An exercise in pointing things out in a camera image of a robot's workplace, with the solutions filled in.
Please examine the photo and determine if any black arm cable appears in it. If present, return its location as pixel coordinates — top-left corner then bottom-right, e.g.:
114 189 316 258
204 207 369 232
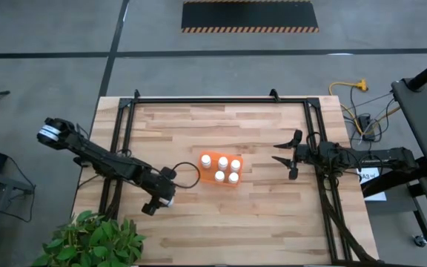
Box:
168 161 202 190
305 131 322 150

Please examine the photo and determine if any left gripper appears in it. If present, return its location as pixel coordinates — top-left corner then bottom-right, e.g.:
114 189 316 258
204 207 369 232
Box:
140 166 178 217

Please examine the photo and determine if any white paper sheet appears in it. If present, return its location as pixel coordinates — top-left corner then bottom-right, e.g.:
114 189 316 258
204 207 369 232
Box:
363 190 388 202

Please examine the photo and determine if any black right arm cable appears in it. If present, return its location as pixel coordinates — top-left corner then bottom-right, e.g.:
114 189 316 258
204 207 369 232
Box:
305 131 322 150

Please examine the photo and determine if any black floor cable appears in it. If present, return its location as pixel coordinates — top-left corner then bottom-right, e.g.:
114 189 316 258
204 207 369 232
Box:
0 155 38 223

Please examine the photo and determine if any yellow extension cord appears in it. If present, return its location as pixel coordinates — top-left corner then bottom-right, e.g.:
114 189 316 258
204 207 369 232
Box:
328 79 369 136

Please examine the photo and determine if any green leafy plant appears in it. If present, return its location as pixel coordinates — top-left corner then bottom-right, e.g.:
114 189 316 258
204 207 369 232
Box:
31 210 148 267

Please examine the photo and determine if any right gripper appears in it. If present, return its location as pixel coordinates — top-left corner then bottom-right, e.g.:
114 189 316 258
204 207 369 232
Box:
271 129 311 182

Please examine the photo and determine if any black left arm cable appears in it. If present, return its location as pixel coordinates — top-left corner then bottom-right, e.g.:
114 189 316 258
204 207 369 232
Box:
168 161 202 190

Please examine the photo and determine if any black stand base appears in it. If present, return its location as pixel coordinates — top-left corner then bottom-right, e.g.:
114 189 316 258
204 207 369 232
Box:
361 157 427 244

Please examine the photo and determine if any black hazard-striped floor mat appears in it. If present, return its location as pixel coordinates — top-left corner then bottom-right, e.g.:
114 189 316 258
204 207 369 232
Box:
181 0 320 34

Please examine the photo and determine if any orange plastic basket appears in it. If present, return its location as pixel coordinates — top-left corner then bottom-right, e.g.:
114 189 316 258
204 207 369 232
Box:
197 150 245 188

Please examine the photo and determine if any black power strip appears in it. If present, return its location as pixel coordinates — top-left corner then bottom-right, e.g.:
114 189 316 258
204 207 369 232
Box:
357 113 377 143

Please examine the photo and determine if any white paper label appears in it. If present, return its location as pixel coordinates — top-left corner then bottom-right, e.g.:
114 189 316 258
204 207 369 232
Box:
357 167 382 185

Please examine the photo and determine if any grey desk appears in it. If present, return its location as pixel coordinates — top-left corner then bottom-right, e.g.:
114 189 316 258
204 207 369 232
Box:
0 167 36 267

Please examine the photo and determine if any black cable bundle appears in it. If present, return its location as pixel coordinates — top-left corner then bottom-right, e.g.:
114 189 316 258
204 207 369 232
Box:
100 177 124 220
319 177 380 266

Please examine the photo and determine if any black aluminium table frame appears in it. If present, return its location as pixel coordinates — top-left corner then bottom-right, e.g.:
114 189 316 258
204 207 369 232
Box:
98 88 378 266

